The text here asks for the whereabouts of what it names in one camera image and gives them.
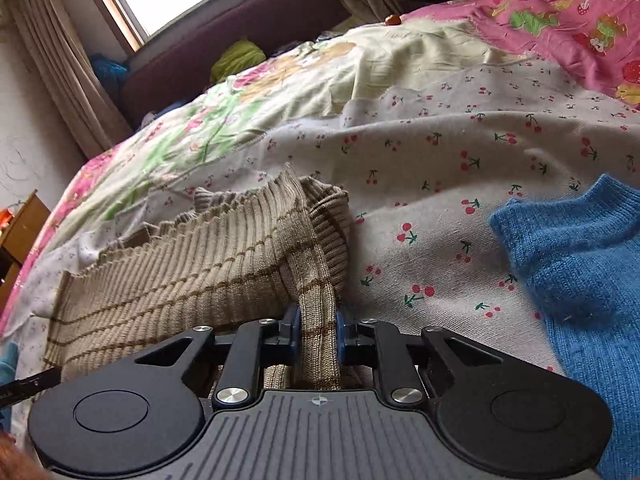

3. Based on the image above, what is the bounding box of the teal cloth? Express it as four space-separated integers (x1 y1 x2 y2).
0 340 21 431

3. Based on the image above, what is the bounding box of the beige striped ribbed sweater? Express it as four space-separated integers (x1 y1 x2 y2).
42 162 353 391

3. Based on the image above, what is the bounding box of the maroon padded headboard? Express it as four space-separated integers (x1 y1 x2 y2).
120 0 396 131

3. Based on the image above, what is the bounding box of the green cloth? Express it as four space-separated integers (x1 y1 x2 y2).
210 37 266 83

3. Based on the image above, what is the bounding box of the wooden nightstand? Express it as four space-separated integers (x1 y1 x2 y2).
0 190 53 311

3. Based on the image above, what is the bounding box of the orange fuzzy cloth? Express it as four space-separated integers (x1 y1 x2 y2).
0 432 48 480

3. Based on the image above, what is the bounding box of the blue knit sweater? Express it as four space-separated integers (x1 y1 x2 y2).
489 174 640 480

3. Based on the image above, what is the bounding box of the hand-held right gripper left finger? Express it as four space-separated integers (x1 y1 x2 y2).
134 305 302 409

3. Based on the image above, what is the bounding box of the cherry print bed sheet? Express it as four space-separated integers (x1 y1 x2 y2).
0 55 640 441

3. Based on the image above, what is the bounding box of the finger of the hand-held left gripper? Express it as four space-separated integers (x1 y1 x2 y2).
0 367 63 407

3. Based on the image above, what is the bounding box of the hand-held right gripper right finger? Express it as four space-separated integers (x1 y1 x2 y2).
336 310 505 406

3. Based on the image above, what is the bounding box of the blue plastic bag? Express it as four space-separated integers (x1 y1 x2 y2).
90 54 131 91

